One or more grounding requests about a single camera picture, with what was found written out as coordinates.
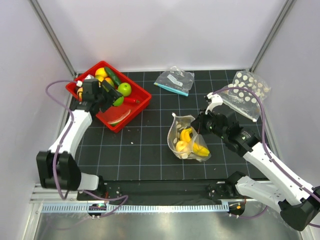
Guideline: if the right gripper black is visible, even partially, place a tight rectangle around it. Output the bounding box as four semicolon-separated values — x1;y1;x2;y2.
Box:
190;107;227;140

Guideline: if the small striped watermelon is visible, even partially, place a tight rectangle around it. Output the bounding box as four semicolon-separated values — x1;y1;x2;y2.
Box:
112;96;125;107

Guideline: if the yellow banana bunch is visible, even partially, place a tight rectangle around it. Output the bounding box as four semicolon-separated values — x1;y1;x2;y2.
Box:
180;127;210;159

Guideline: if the polka dot zip bag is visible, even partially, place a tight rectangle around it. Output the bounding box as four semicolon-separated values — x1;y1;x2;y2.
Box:
167;112;211;162
219;70;271;122

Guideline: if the yellow orange round fruit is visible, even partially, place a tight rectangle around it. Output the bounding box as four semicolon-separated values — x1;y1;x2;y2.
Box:
175;140;188;153

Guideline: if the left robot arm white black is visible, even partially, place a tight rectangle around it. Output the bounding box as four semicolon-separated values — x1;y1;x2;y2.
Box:
36;78;124;200

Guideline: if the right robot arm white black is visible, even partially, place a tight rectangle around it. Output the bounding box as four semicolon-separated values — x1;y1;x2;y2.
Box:
190;111;320;231

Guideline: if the blue zipper clear bag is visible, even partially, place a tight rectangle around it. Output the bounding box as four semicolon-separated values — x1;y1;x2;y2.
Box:
154;66;195;97

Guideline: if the green red mango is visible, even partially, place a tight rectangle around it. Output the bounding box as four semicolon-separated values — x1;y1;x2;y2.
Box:
104;77;115;88

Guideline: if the green cucumber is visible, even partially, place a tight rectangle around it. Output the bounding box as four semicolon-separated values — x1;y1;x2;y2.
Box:
104;66;122;86

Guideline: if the green apple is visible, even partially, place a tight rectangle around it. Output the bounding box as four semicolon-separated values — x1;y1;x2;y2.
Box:
117;82;132;97

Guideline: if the red chili pepper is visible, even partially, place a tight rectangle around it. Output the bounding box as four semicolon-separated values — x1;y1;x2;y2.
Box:
123;97;140;104

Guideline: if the yellow red mango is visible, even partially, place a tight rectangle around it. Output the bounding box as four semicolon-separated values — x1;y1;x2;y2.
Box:
95;67;108;78

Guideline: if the red plastic tray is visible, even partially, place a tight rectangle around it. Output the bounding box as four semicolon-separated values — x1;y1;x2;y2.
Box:
74;61;152;133

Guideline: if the orange peach fruit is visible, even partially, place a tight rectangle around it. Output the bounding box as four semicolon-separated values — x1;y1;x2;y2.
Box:
76;87;83;102

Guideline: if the watermelon slice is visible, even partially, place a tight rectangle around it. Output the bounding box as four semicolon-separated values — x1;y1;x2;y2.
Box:
107;109;131;126

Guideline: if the black grid mat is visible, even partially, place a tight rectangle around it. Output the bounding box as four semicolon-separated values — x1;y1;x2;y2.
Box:
75;70;264;181

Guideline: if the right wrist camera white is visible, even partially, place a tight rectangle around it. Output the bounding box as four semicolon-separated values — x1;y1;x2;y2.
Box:
205;92;223;115

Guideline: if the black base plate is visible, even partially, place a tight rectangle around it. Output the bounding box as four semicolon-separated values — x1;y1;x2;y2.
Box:
76;180;256;206

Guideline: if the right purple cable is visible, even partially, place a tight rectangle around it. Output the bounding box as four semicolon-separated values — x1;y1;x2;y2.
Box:
212;86;320;229

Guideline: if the purple cable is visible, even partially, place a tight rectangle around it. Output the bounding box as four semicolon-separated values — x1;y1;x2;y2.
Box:
46;79;129;218
212;86;320;229

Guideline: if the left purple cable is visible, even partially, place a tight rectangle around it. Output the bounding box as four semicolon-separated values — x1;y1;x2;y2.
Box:
46;79;129;218

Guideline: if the slotted cable duct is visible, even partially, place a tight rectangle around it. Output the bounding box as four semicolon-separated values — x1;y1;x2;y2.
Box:
41;202;229;214

